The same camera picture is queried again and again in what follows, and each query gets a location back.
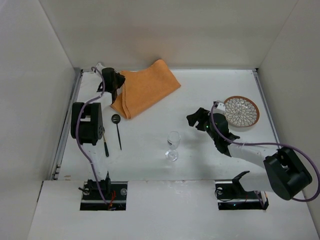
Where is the orange cloth napkin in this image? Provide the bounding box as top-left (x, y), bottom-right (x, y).
top-left (111, 59), bottom-right (181, 119)

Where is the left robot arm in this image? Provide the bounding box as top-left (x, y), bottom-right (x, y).
top-left (70, 63), bottom-right (125, 194)

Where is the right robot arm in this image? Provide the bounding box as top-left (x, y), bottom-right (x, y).
top-left (186, 107), bottom-right (313, 201)

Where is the patterned ceramic plate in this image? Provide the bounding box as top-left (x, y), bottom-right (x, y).
top-left (224, 95), bottom-right (260, 128)

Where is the clear wine glass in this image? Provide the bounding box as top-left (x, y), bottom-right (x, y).
top-left (165, 131), bottom-right (181, 162)

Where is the black spoon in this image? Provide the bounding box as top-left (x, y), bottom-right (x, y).
top-left (111, 114), bottom-right (122, 150)

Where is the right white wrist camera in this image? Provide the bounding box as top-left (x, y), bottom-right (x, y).
top-left (213, 101), bottom-right (226, 115)

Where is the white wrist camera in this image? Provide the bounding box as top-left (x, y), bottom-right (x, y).
top-left (93, 62), bottom-right (105, 75)
top-left (213, 101), bottom-right (226, 115)

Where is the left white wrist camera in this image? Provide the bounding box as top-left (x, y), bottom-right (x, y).
top-left (93, 62), bottom-right (105, 75)

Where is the gold fork black handle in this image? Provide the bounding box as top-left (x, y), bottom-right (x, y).
top-left (102, 132), bottom-right (110, 158)

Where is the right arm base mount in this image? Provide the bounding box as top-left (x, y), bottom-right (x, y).
top-left (214, 180), bottom-right (269, 211)

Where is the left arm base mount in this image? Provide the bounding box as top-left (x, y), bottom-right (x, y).
top-left (78, 180), bottom-right (128, 211)

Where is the aluminium table edge rail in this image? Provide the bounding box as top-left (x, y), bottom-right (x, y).
top-left (47, 67), bottom-right (83, 181)

